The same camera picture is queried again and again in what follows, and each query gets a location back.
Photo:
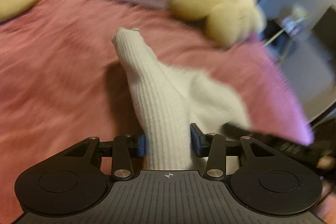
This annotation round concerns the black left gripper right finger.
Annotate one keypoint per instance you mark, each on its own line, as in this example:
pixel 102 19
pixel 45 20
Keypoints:
pixel 213 147

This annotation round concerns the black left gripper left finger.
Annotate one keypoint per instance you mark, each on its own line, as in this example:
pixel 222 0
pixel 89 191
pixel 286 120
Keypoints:
pixel 126 148

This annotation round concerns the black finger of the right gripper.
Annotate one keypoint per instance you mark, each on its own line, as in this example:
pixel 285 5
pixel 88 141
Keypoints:
pixel 235 133

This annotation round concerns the cream ribbed knit sweater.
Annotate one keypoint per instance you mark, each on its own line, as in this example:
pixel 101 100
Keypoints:
pixel 167 99

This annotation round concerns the pink ribbed bedspread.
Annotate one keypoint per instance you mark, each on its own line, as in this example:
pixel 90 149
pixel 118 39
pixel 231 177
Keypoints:
pixel 61 81

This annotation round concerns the small side table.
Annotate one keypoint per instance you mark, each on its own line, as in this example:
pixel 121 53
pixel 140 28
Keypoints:
pixel 278 36

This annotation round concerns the yellow flower plush pillow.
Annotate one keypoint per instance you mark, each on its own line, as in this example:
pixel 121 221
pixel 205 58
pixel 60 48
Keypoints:
pixel 226 22

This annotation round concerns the wrapped flower bouquet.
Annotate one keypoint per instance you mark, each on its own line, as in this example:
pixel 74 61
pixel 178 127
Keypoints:
pixel 291 23

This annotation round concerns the black wall television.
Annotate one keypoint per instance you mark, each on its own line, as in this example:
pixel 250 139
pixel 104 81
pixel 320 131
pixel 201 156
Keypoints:
pixel 324 31

